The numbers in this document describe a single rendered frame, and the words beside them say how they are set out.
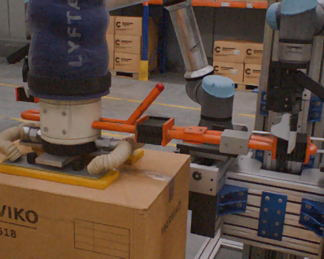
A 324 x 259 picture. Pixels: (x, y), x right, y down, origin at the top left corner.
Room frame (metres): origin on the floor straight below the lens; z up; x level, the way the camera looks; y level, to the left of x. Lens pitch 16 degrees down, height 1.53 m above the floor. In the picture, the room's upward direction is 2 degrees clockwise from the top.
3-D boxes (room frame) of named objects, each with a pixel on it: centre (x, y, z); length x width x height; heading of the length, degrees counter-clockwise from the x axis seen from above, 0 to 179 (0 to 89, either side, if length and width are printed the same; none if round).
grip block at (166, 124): (1.13, 0.01, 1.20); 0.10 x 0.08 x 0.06; 162
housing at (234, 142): (1.06, -0.19, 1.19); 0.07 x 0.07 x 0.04; 72
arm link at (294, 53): (1.04, -0.30, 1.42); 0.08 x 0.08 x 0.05
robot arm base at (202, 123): (1.58, -0.20, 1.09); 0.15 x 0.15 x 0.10
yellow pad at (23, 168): (1.12, 0.28, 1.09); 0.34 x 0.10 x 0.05; 72
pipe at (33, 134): (1.21, 0.25, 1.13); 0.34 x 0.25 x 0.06; 72
